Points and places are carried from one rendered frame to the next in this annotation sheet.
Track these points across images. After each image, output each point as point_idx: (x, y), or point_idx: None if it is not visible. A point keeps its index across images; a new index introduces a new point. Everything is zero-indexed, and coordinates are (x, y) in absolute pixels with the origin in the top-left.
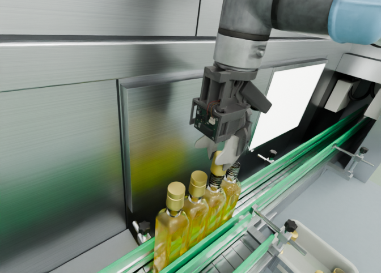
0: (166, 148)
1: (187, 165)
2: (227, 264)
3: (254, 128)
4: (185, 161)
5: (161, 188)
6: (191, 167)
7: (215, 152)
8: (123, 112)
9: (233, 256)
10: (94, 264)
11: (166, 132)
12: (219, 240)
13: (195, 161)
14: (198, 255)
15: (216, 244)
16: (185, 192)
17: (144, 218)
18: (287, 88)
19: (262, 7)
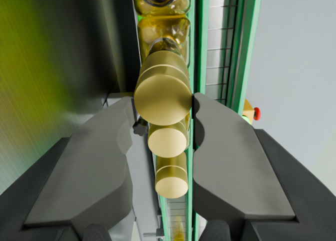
0: (35, 147)
1: (53, 33)
2: (217, 11)
3: None
4: (48, 51)
5: (88, 89)
6: (55, 14)
7: (135, 109)
8: None
9: None
10: (131, 135)
11: (2, 191)
12: (205, 31)
13: (41, 5)
14: (201, 74)
15: (207, 40)
16: None
17: (99, 77)
18: None
19: None
